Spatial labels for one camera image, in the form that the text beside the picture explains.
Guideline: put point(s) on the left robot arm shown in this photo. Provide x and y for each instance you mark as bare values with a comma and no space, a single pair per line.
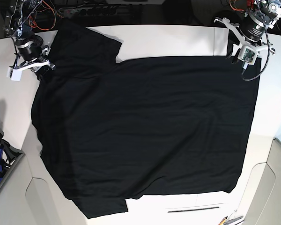
259,17

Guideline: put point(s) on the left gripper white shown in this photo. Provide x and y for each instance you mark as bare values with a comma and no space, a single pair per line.
249,33

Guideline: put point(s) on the grey right side panel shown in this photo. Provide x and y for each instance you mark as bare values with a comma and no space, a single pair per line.
261,202

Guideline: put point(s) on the black T-shirt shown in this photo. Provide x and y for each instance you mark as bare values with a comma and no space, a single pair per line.
150,126

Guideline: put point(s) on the yellow handled tool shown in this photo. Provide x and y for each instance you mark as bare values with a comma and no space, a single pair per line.
223,220

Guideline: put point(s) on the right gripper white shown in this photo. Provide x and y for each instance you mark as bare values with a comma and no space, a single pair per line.
35,59

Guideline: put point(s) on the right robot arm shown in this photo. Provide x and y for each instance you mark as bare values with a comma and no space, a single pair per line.
20,22

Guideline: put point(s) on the grey flat tool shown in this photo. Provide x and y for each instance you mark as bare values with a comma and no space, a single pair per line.
235,221

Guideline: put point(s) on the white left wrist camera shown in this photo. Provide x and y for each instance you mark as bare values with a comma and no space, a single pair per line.
247,55

